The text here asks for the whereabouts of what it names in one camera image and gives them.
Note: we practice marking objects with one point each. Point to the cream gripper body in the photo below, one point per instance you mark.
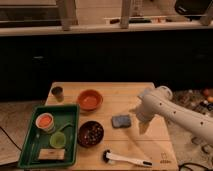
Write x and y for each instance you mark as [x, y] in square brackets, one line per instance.
[143, 127]

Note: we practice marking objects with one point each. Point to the green measuring scoop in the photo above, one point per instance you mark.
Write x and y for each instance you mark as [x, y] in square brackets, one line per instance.
[58, 138]

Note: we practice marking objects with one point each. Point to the green plastic tray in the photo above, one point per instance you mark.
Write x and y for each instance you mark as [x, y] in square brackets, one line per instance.
[66, 119]

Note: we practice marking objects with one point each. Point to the dark brown bowl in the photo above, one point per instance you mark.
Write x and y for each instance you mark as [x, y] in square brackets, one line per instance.
[90, 134]

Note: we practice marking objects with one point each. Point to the white handled dish brush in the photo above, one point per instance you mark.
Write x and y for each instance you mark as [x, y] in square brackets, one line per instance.
[108, 155]

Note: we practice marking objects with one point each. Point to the blue sponge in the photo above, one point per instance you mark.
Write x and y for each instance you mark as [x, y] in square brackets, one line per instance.
[121, 121]

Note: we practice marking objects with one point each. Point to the orange filled white cup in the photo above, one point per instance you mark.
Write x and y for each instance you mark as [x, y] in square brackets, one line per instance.
[45, 122]

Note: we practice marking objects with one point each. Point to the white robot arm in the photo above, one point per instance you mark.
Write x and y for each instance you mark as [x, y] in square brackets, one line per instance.
[159, 101]

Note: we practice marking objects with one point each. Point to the red bowl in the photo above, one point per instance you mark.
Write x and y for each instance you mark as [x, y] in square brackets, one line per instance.
[89, 100]

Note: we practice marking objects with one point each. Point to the small dark cup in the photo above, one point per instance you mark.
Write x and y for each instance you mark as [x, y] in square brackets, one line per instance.
[57, 92]

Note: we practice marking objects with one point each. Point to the tan sponge block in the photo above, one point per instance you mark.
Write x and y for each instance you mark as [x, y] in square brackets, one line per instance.
[51, 154]

